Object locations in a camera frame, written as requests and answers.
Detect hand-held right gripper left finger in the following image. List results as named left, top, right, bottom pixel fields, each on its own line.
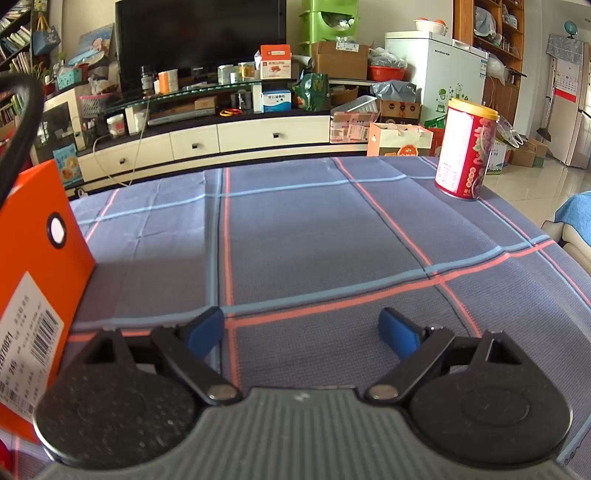
left=82, top=306, right=242, bottom=406

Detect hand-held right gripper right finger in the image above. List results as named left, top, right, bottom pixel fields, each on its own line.
left=366, top=307, right=527, bottom=409

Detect plaid blue tablecloth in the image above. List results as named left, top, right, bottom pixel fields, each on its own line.
left=14, top=156, right=591, bottom=480

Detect orange cardboard box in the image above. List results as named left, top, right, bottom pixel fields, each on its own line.
left=0, top=160, right=97, bottom=444

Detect white tv cabinet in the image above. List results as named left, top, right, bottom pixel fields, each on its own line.
left=34, top=78, right=370, bottom=190

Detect orange gift bag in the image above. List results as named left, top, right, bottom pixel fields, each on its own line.
left=367, top=122, right=434, bottom=158

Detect red cylindrical can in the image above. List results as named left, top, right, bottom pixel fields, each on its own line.
left=434, top=97, right=500, bottom=202

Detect blue cloth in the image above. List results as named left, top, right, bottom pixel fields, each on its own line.
left=554, top=190, right=591, bottom=247

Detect blue medicine box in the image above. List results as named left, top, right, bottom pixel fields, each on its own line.
left=262, top=90, right=293, bottom=113

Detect pink plastic basket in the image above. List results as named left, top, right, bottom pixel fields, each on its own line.
left=79, top=93, right=115, bottom=119

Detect green snack bag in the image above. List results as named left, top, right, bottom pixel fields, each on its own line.
left=293, top=72, right=330, bottom=112

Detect white chest freezer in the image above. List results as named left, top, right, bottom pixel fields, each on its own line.
left=384, top=31, right=489, bottom=126

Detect red plastic basin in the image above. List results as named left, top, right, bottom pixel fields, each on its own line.
left=368, top=65, right=407, bottom=82

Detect orange and white box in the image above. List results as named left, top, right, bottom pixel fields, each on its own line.
left=259, top=44, right=293, bottom=80

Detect brown cardboard box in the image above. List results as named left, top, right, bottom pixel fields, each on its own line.
left=312, top=41, right=370, bottom=80

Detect white refrigerator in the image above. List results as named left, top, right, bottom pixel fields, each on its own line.
left=547, top=34, right=591, bottom=169

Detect black television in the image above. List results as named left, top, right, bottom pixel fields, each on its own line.
left=115, top=0, right=287, bottom=92

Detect wooden display cabinet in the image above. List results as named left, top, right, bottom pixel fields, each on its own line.
left=453, top=0, right=526, bottom=139

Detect white bowl with oranges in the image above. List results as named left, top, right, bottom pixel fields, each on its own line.
left=413, top=18, right=450, bottom=37

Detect green plastic shelf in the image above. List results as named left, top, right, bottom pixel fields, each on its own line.
left=299, top=0, right=360, bottom=58

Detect bookshelf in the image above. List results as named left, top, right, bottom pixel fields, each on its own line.
left=0, top=0, right=51, bottom=139

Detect blue hanging bag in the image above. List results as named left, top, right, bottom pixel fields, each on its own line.
left=31, top=14, right=62, bottom=56

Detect black cable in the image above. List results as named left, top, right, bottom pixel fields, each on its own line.
left=0, top=74, right=44, bottom=208

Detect wall calendar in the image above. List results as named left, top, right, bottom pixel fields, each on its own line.
left=554, top=70, right=581, bottom=104

